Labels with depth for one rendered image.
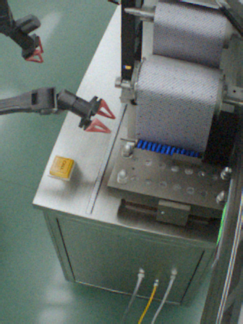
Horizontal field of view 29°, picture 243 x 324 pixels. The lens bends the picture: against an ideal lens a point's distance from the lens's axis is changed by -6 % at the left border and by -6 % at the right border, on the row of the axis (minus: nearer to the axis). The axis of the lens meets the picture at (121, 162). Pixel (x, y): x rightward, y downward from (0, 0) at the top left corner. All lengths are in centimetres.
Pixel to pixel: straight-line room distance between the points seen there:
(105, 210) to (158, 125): 33
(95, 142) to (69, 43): 182
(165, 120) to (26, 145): 154
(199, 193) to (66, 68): 198
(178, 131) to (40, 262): 127
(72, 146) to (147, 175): 35
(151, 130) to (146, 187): 18
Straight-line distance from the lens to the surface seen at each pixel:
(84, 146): 175
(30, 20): 173
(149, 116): 150
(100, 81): 195
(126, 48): 177
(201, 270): 182
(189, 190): 152
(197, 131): 151
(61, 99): 152
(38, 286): 248
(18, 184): 277
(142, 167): 154
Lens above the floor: 232
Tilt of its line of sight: 56 degrees down
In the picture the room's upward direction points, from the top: straight up
